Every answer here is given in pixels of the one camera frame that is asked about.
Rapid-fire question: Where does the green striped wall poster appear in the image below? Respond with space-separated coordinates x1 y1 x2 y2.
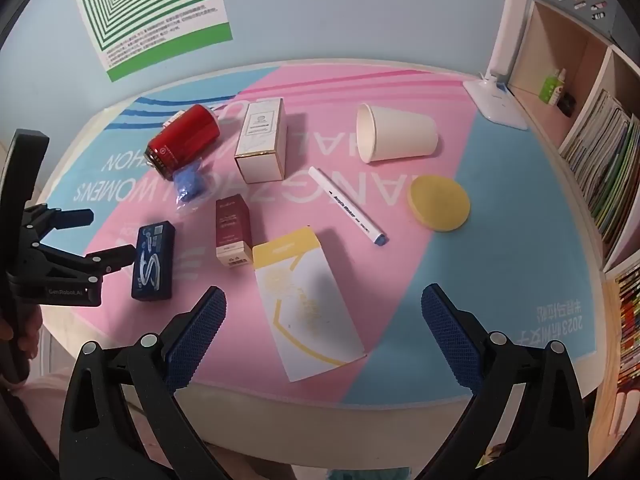
69 0 234 83

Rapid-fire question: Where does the red drink can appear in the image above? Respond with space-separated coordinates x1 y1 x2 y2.
145 104 221 181

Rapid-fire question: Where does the row of colourful book spines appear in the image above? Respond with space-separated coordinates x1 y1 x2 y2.
615 265 640 386

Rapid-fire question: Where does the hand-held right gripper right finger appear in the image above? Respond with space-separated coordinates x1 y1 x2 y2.
421 283 588 480

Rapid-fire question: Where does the white paper cup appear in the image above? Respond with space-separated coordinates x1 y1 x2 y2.
356 103 440 164

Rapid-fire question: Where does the white gold-trimmed floral box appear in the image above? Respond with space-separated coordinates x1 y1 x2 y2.
234 98 288 184

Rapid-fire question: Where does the white desk lamp base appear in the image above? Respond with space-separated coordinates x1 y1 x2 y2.
462 0 536 131

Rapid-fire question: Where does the wooden shelf unit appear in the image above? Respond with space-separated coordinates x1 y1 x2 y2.
507 0 640 411

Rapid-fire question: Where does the yellow and white box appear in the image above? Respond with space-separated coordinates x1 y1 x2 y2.
252 226 367 383

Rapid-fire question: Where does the green and white bottle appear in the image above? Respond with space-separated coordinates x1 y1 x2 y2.
540 68 567 107

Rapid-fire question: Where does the row of upright books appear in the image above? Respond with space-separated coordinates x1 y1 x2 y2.
559 90 640 261

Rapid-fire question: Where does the person's left hand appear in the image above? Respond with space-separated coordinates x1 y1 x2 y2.
0 305 44 361

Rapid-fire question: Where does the yellow round sponge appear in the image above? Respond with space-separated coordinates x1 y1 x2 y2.
407 175 471 232

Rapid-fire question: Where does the blue plastic wrapper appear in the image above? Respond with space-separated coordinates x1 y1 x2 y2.
172 160 206 211

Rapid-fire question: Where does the small maroon box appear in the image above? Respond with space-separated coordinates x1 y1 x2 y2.
215 195 253 270

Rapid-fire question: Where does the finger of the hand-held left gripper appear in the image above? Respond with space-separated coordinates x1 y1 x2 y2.
24 203 95 241
31 242 139 284

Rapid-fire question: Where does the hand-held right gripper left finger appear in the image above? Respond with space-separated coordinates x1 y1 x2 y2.
60 286 228 480

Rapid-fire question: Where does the white marker pen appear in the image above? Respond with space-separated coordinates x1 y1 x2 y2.
308 166 388 248

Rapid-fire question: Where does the dark blue box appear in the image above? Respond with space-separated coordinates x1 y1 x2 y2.
131 220 176 302

